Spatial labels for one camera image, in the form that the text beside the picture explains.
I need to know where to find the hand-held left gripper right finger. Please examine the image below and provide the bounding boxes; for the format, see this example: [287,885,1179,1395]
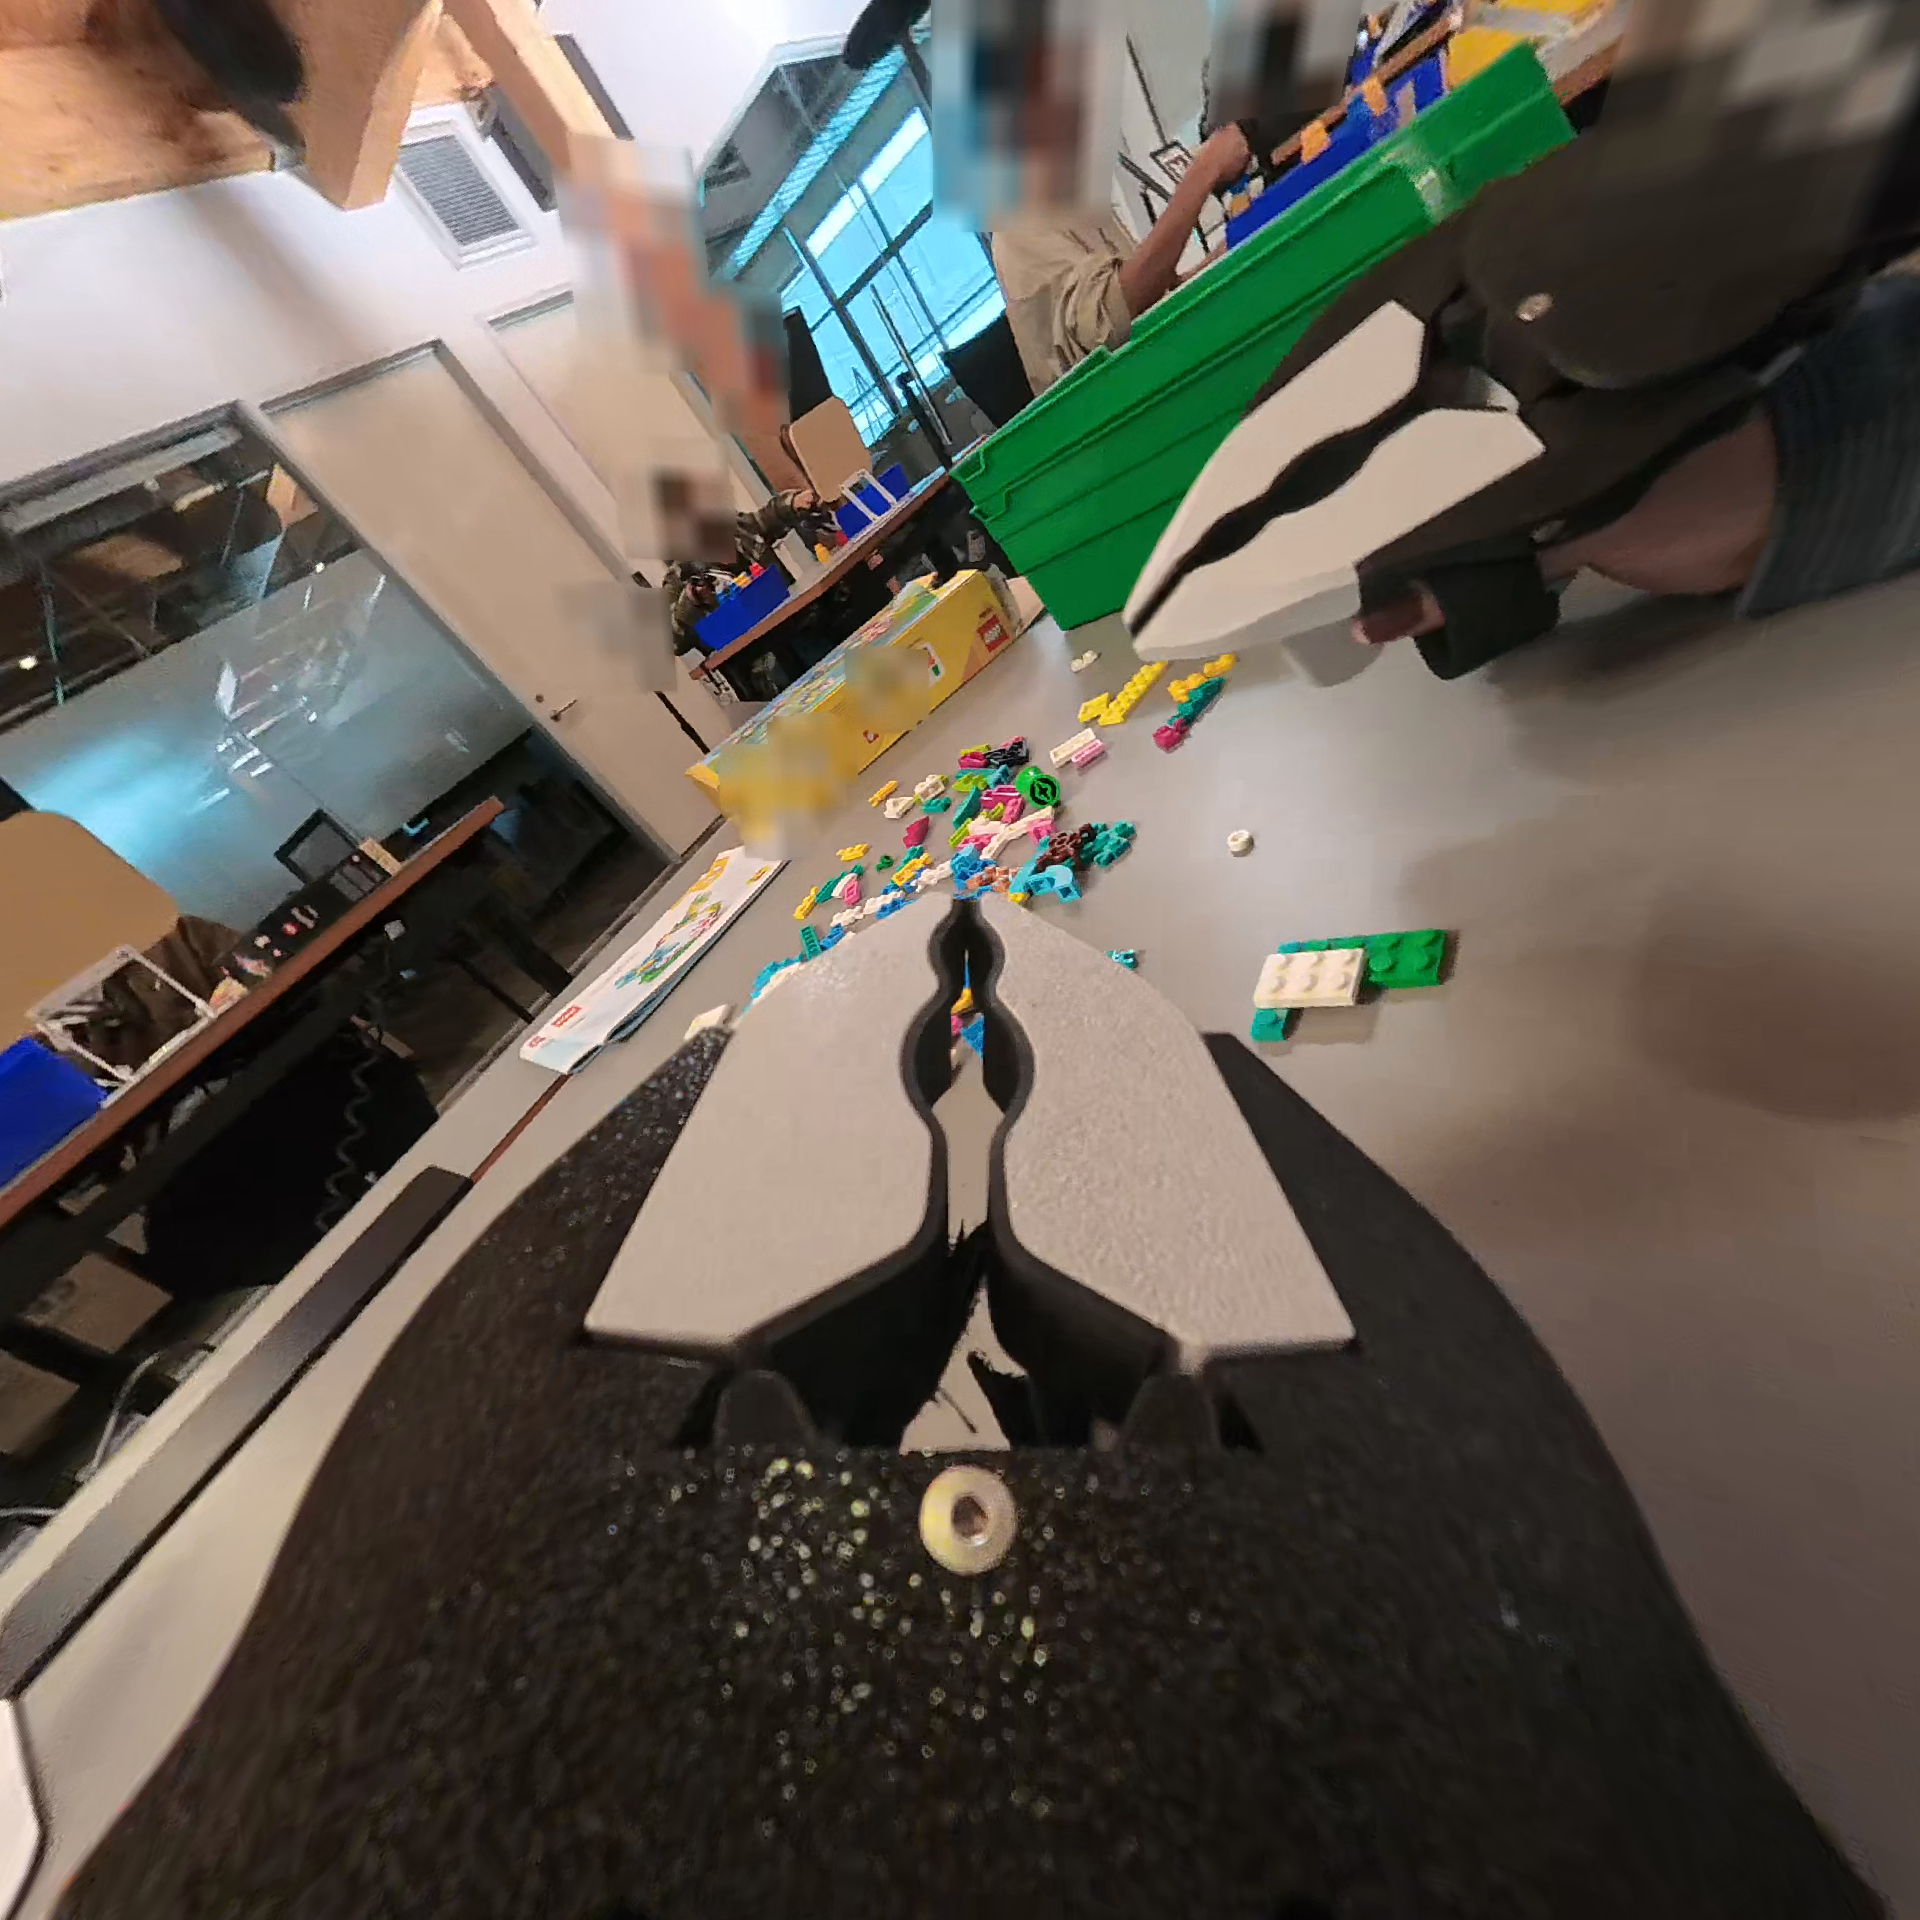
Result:
[961,900,1361,1377]

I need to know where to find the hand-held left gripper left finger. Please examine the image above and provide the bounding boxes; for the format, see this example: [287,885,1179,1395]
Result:
[584,896,995,1373]

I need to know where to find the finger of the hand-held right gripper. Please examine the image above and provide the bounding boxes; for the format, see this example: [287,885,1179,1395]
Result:
[1124,304,1431,636]
[1132,405,1548,665]

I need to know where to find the person's right forearm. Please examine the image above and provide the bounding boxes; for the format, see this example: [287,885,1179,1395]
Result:
[1739,277,1920,620]

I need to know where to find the grey desk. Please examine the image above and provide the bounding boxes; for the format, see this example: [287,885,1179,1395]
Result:
[0,562,1920,1920]

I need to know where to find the person's right hand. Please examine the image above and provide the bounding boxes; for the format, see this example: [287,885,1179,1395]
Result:
[1535,406,1789,606]

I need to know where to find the stacked green plastic bins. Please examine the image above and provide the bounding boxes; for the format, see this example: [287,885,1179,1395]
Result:
[948,41,1580,636]

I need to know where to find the white instruction booklet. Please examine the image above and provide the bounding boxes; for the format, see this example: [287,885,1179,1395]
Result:
[516,848,793,1077]

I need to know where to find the white toy plate brick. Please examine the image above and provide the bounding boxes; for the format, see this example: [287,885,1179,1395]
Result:
[1256,944,1373,1011]

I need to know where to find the yellow toy brick box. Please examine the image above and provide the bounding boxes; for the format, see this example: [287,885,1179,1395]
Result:
[688,566,1041,825]

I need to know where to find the pile of small toy bricks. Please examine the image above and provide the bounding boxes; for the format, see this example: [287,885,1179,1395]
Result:
[748,648,1243,1051]

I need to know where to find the glass window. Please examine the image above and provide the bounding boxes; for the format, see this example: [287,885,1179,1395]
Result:
[705,36,1021,453]

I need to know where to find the white door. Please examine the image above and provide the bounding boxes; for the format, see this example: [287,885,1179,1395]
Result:
[264,342,706,841]

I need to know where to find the ceiling air vent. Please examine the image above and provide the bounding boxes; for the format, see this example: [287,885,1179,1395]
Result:
[394,123,531,269]

